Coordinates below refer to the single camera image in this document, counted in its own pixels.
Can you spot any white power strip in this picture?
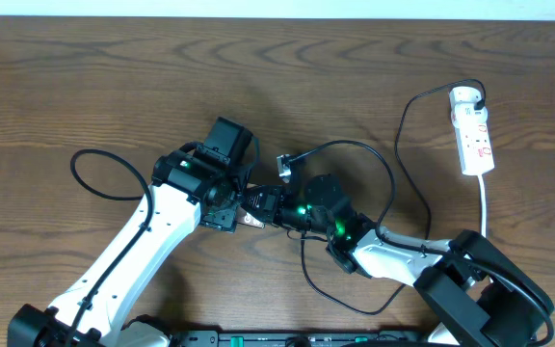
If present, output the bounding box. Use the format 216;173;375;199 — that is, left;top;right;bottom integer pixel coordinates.
451;102;494;176

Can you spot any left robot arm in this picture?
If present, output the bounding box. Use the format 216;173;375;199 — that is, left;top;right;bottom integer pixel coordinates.
7;118;258;346

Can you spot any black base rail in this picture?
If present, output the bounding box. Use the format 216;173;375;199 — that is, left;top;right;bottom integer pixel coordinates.
170;330;426;347

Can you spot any white power strip cord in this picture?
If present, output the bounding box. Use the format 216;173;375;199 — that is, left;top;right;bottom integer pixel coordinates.
477;173;498;285

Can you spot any white USB charger plug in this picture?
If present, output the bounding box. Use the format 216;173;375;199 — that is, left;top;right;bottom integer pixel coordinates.
449;86;482;109

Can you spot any black charger cable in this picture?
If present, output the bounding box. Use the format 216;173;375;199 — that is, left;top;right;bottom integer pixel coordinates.
286;78;488;316

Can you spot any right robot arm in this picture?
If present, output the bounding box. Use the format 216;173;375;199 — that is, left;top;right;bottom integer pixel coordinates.
242;174;554;346

